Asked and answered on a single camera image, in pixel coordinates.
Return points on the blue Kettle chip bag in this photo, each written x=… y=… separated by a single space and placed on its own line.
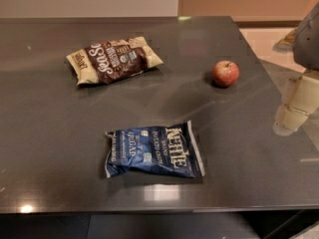
x=164 y=150

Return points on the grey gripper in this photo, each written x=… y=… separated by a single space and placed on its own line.
x=308 y=44

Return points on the red apple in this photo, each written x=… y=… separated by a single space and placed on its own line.
x=225 y=73

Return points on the brown chip bag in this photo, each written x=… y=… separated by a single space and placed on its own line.
x=111 y=61

